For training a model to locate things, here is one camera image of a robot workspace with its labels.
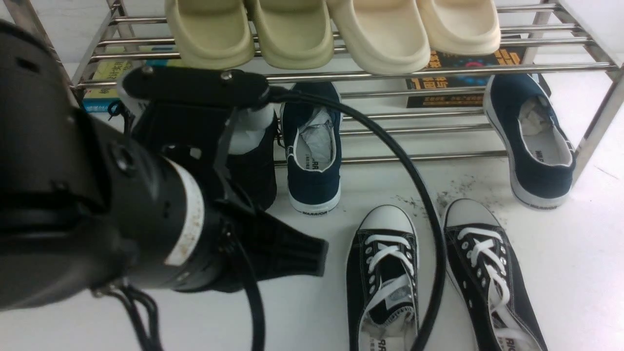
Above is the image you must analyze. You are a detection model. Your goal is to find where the olive green slipper right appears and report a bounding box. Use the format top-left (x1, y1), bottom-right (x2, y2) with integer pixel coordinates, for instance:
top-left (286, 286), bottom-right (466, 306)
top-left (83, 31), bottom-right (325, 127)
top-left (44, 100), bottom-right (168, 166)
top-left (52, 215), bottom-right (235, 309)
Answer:
top-left (244, 0), bottom-right (334, 70)

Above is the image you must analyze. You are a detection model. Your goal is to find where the silver metal shoe rack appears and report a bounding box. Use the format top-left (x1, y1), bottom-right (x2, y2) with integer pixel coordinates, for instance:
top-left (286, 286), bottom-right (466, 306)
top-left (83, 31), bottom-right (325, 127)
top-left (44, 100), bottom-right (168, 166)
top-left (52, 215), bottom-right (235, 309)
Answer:
top-left (2, 0), bottom-right (624, 186)

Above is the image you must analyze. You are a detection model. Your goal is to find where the cream slipper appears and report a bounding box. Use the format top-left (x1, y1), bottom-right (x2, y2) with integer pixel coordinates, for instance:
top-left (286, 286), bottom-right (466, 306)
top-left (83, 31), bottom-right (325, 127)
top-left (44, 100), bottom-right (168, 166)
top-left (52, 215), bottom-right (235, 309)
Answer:
top-left (326, 0), bottom-right (430, 76)
top-left (416, 0), bottom-right (501, 56)

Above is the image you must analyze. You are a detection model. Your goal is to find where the black knit sneaker left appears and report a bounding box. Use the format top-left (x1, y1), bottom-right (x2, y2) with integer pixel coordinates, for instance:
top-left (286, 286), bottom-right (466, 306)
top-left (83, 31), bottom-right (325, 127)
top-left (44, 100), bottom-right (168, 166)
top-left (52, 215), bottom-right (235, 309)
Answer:
top-left (107, 100), bottom-right (135, 136)

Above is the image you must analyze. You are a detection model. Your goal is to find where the black canvas lace sneaker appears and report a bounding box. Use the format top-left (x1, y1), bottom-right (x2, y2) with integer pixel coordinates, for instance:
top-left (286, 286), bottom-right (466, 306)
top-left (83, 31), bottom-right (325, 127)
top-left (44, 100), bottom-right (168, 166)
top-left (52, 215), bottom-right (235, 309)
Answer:
top-left (346, 205), bottom-right (420, 351)
top-left (442, 198), bottom-right (547, 351)

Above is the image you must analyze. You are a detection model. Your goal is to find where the cream slipper left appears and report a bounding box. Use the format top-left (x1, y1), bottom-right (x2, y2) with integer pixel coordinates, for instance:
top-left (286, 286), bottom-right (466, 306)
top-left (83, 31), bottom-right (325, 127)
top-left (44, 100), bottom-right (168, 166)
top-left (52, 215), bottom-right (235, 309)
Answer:
top-left (326, 0), bottom-right (430, 76)

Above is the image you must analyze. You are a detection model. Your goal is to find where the black cable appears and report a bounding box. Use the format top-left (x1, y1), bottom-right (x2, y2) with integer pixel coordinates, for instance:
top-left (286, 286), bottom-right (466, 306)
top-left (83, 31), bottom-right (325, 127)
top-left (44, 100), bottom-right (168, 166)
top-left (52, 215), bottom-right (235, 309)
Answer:
top-left (93, 87), bottom-right (447, 351)

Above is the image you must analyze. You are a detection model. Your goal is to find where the navy canvas shoe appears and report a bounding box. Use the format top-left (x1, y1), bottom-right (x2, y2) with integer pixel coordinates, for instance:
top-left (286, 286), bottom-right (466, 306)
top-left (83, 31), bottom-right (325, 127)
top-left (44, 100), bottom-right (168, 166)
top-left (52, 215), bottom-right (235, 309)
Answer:
top-left (279, 102), bottom-right (342, 216)
top-left (482, 74), bottom-right (576, 211)

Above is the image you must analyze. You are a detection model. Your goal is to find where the cream slipper right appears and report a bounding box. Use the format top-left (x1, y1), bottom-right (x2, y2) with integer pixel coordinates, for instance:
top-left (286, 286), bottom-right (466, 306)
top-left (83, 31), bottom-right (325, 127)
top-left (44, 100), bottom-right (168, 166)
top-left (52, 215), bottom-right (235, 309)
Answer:
top-left (416, 0), bottom-right (501, 56)

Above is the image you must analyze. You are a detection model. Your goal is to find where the black orange book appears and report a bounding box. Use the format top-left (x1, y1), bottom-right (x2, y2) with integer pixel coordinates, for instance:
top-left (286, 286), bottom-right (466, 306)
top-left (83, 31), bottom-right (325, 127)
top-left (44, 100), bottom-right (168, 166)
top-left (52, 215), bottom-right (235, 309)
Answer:
top-left (406, 46), bottom-right (527, 108)

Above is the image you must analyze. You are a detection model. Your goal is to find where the black knit sneaker right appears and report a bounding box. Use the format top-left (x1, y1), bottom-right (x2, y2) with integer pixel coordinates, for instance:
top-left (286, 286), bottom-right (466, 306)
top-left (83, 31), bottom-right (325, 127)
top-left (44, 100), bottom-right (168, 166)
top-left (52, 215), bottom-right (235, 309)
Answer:
top-left (227, 104), bottom-right (278, 210)

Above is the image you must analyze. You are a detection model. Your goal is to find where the black knit sneaker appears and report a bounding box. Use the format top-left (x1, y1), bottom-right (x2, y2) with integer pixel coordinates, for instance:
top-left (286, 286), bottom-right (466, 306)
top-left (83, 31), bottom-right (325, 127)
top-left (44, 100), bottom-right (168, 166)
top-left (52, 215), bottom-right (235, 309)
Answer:
top-left (107, 100), bottom-right (135, 136)
top-left (227, 104), bottom-right (278, 210)

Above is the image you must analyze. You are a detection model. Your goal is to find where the olive green slipper left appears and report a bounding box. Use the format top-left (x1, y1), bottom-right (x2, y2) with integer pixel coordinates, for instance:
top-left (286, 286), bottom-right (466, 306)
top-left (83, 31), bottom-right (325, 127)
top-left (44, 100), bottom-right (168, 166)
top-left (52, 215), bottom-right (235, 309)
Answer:
top-left (164, 0), bottom-right (255, 70)

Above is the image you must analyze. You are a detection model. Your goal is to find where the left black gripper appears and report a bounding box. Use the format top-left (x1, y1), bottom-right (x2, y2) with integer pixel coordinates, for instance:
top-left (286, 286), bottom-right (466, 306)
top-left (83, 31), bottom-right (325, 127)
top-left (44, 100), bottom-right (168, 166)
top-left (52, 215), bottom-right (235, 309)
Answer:
top-left (132, 103), bottom-right (329, 293)

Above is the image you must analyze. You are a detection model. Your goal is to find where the olive green slipper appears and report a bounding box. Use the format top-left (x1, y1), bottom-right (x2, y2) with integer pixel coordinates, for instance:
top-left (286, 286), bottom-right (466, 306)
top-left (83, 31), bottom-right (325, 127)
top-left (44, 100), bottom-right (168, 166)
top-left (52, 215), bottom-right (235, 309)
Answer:
top-left (164, 0), bottom-right (255, 70)
top-left (244, 0), bottom-right (334, 70)

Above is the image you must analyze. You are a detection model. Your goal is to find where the navy canvas shoe middle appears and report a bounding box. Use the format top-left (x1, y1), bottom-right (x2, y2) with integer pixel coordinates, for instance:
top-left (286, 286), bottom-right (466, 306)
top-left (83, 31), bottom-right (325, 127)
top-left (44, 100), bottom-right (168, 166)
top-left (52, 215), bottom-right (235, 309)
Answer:
top-left (279, 102), bottom-right (342, 216)

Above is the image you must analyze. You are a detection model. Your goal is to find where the yellow blue book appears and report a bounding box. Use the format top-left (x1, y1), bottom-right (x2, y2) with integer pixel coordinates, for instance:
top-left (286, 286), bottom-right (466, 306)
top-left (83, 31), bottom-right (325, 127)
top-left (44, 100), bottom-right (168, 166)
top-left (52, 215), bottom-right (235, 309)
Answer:
top-left (82, 45), bottom-right (186, 114)

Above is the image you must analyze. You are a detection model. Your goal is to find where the navy canvas shoe right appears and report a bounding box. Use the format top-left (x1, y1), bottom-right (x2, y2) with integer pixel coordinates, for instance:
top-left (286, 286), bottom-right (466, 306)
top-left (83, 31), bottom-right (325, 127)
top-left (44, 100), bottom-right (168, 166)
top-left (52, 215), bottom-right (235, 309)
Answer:
top-left (482, 74), bottom-right (576, 211)

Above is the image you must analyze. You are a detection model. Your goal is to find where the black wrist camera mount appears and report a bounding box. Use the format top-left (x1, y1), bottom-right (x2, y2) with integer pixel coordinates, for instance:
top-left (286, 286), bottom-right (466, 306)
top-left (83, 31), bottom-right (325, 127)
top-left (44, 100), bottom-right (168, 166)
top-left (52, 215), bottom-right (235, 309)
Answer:
top-left (117, 66), bottom-right (271, 109)

